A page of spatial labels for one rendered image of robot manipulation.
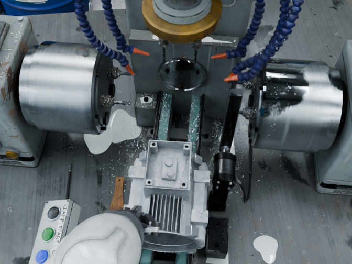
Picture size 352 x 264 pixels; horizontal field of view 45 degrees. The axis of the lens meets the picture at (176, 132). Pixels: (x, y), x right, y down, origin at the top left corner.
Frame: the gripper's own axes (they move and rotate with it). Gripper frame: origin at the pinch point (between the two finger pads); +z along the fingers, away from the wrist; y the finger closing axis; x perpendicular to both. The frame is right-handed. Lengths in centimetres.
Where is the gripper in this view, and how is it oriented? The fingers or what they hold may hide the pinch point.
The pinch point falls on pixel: (135, 214)
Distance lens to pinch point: 94.3
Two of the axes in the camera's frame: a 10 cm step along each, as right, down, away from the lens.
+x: -0.9, 10.0, -0.2
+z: 0.5, 0.3, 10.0
